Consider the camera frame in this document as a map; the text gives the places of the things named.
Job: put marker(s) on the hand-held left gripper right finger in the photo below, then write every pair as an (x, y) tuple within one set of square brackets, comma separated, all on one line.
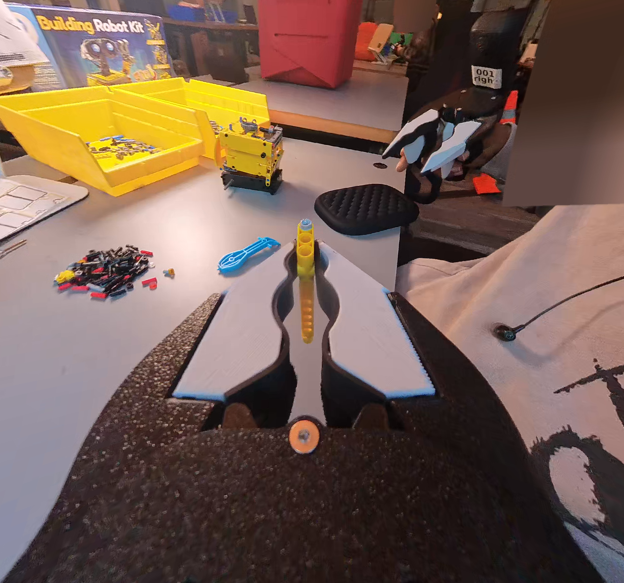
[(380, 344)]

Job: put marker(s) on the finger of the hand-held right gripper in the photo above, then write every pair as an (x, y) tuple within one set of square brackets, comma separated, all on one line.
[(453, 146), (414, 122)]

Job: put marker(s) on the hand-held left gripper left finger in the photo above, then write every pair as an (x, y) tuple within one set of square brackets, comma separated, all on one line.
[(234, 344)]

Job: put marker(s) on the blue brick separator tool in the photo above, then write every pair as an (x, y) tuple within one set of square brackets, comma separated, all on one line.
[(234, 259)]

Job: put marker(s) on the yellow perforated brick beam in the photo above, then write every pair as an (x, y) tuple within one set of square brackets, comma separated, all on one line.
[(306, 261)]

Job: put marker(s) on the pile of small connector pins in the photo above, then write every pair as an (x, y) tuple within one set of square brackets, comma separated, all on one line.
[(102, 268)]

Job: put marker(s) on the yellow brick robot model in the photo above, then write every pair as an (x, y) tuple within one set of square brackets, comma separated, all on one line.
[(251, 154)]

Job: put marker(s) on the instruction booklet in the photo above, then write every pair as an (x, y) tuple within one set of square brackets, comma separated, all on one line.
[(19, 42)]

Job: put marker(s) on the grey desk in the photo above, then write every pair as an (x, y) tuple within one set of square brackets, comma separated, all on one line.
[(97, 339)]

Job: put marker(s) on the person's right hand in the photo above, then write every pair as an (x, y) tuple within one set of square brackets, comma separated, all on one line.
[(402, 161)]

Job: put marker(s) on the black office chair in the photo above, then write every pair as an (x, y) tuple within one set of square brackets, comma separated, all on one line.
[(429, 90)]

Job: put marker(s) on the orange traffic cone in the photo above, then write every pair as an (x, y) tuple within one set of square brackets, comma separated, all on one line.
[(509, 105)]

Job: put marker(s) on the red connector pin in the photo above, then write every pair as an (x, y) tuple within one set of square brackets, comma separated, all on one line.
[(150, 282)]

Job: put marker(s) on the red felt tote bag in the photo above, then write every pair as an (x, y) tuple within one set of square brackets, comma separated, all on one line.
[(307, 32)]

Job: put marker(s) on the yellow plastic parts bin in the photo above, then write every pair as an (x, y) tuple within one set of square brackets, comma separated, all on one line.
[(219, 100), (44, 129)]

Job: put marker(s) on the scattered blue grey brick pieces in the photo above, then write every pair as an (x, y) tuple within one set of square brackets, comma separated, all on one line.
[(122, 146)]

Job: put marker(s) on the robot kit box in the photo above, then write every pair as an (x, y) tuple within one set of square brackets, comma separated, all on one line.
[(73, 42)]

